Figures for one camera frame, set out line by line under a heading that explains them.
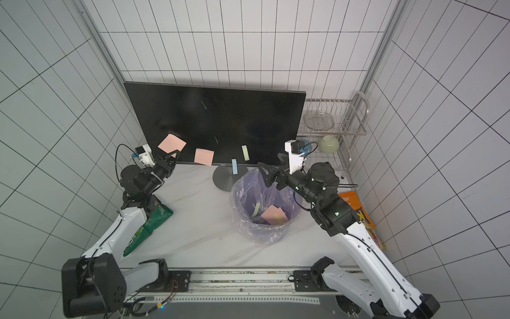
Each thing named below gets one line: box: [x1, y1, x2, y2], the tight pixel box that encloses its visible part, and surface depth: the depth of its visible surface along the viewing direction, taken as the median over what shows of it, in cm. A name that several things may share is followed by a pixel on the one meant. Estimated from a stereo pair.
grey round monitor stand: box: [212, 165, 250, 192], surface depth 106 cm
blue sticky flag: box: [231, 158, 239, 175], surface depth 85 cm
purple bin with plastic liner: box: [231, 168, 303, 244], surface depth 76 cm
